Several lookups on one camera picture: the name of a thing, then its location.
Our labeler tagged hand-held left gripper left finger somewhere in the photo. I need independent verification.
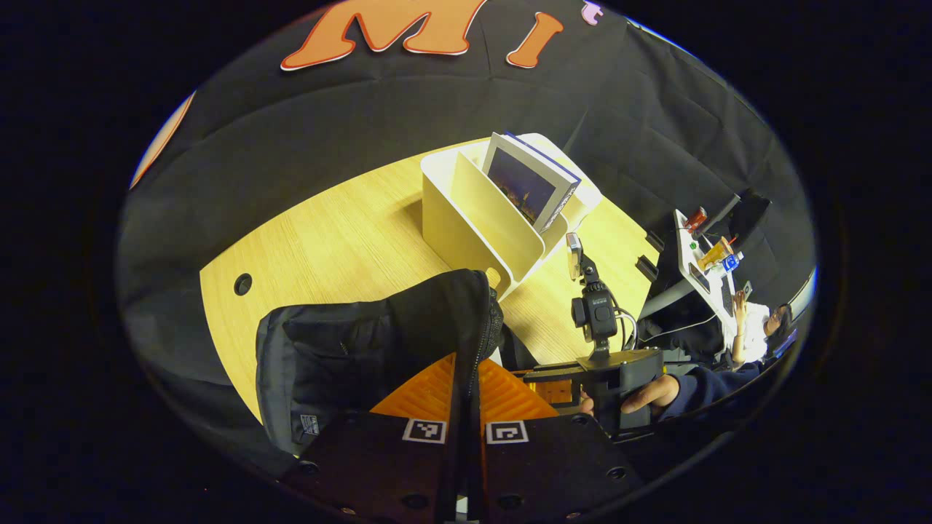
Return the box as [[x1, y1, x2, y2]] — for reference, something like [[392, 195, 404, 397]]
[[279, 352, 467, 524]]

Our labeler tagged black schoolbag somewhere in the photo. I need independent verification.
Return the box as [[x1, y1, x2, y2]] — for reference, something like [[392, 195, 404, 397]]
[[255, 269, 505, 456]]

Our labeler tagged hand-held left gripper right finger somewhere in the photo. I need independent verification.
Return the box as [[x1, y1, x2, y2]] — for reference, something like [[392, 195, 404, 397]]
[[466, 357, 645, 524]]

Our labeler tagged white bookshelf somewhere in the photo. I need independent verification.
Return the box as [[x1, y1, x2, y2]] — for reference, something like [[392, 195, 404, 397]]
[[420, 132, 604, 301]]

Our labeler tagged white desk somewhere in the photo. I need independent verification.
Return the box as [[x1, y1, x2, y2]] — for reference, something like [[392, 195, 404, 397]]
[[641, 207, 751, 343]]

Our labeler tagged blue cover book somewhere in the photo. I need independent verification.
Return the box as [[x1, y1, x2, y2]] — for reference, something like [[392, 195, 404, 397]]
[[482, 131, 582, 235]]

